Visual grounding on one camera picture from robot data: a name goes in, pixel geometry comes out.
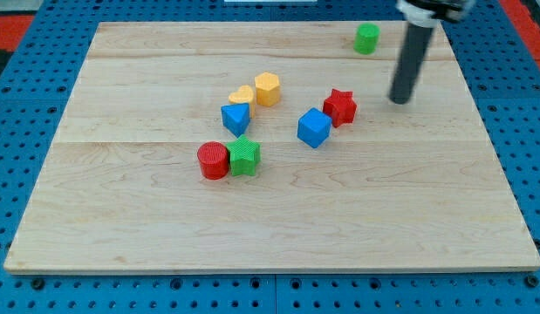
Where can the blue cube block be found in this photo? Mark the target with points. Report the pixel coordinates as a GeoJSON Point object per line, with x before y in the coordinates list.
{"type": "Point", "coordinates": [313, 127]}

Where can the yellow heart block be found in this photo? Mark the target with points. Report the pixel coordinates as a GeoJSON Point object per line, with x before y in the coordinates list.
{"type": "Point", "coordinates": [244, 94]}

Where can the red cylinder block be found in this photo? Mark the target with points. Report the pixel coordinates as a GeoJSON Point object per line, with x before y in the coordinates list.
{"type": "Point", "coordinates": [213, 158]}

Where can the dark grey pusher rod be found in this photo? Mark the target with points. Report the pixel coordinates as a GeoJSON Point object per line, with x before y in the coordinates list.
{"type": "Point", "coordinates": [410, 59]}

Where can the blue triangle block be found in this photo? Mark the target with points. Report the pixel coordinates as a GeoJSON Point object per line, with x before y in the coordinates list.
{"type": "Point", "coordinates": [236, 118]}

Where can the yellow hexagon block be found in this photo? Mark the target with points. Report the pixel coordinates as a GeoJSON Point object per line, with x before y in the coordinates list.
{"type": "Point", "coordinates": [268, 89]}

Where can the red star block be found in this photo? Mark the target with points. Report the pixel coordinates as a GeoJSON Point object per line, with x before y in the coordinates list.
{"type": "Point", "coordinates": [340, 107]}

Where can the green star block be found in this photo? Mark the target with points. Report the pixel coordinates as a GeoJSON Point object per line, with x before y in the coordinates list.
{"type": "Point", "coordinates": [244, 156]}

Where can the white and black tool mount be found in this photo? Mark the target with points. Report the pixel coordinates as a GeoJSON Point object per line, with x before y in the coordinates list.
{"type": "Point", "coordinates": [428, 13]}

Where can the green cylinder block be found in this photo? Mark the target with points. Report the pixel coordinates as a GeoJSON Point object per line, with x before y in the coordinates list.
{"type": "Point", "coordinates": [366, 38]}

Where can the light wooden board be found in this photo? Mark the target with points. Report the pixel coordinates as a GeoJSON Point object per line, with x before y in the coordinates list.
{"type": "Point", "coordinates": [402, 189]}

